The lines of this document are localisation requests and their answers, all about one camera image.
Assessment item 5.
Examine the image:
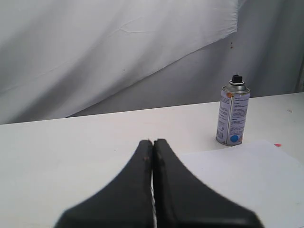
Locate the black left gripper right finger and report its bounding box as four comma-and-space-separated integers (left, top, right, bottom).
153, 139, 263, 228

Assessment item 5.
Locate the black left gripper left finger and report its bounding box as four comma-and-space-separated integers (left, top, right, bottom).
55, 140, 154, 228

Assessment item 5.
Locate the silver spray can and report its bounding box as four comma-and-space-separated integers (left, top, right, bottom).
216, 75, 250, 146

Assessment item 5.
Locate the white paper stack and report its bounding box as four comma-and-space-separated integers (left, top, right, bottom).
176, 142, 304, 228

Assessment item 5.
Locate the white backdrop cloth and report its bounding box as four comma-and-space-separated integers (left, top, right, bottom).
0, 0, 304, 124

